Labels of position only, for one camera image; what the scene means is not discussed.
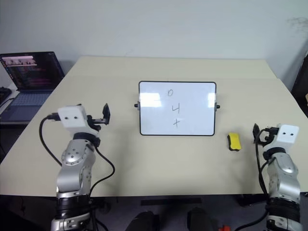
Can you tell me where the dark furniture at wall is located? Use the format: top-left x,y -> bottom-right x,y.
291,51 -> 308,114

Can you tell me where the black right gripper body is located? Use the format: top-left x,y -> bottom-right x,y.
257,126 -> 280,146

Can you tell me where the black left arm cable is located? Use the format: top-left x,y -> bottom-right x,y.
39,112 -> 116,202

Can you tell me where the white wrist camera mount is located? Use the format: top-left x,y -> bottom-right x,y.
272,123 -> 300,152
57,105 -> 101,136

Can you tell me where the open blue laptop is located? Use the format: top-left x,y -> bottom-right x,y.
0,51 -> 66,125

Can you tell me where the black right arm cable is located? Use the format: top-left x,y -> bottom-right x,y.
254,134 -> 270,196

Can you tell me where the black device beside laptop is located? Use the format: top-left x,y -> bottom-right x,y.
0,86 -> 12,107

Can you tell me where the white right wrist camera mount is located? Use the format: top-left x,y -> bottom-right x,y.
272,123 -> 300,152

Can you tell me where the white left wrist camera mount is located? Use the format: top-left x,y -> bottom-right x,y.
57,105 -> 101,136

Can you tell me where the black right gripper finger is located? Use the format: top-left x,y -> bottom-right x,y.
252,123 -> 260,145

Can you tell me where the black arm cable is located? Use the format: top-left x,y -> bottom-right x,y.
254,134 -> 270,196
39,112 -> 116,202

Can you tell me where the small black-framed whiteboard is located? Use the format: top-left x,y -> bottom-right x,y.
133,80 -> 221,137

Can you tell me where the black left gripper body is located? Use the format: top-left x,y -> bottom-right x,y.
86,115 -> 107,132

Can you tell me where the yellow and black eraser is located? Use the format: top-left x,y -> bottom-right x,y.
226,132 -> 242,152

